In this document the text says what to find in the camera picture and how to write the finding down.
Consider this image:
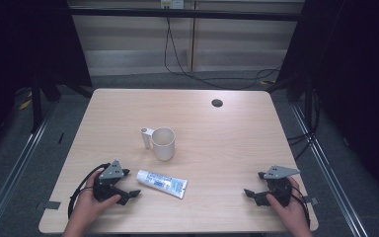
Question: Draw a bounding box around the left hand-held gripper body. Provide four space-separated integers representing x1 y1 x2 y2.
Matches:
93 159 127 202

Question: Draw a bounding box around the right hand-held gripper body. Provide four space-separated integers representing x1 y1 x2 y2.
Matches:
263 165 301 208

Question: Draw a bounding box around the white and blue toothpaste tube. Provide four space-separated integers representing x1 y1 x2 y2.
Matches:
135 169 189 200

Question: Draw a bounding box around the white cup with handle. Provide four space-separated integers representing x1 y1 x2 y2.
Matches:
140 126 177 162

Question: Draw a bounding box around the person's right hand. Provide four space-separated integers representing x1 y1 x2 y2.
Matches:
265 176 311 230

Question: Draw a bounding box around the person's left hand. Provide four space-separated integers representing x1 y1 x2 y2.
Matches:
67 170 122 231

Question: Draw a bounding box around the yellow floor tape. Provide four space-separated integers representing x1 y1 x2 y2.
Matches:
17 98 34 112

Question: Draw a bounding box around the black curtain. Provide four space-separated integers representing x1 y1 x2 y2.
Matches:
0 0 94 162
275 0 379 206

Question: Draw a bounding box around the black horizontal bar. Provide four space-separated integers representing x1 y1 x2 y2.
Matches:
67 7 305 23

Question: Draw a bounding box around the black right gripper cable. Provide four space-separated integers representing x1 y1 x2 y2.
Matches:
290 185 312 228

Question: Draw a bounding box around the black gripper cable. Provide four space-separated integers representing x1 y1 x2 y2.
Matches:
290 185 312 228
67 162 112 220

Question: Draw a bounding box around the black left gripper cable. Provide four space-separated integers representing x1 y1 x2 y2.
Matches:
67 162 112 220

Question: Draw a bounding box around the metal floor rail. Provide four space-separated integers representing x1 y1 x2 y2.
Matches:
289 102 371 237
0 98 63 237

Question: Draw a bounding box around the bundle of black floor cables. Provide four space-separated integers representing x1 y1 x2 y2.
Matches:
286 88 321 162

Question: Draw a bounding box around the black stand post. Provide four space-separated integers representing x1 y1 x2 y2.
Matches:
303 74 315 133
29 74 44 134

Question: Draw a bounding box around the black power cable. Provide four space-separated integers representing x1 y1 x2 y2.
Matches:
162 16 282 91

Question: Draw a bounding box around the white wall socket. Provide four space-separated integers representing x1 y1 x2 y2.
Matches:
160 0 186 10

